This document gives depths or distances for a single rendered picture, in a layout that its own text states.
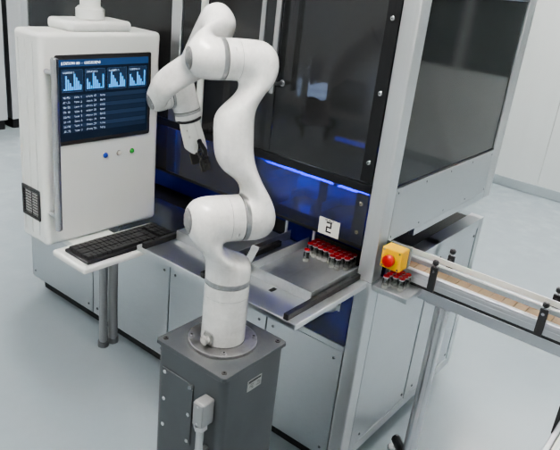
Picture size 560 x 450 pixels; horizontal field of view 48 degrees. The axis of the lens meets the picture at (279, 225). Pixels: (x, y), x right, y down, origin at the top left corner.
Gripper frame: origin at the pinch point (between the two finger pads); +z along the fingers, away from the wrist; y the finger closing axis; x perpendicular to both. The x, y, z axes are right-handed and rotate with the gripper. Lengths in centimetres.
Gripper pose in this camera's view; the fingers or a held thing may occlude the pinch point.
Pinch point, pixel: (201, 163)
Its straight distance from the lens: 206.2
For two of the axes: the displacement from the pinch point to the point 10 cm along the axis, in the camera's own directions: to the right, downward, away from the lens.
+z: 1.8, 8.8, 4.4
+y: 4.5, 3.3, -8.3
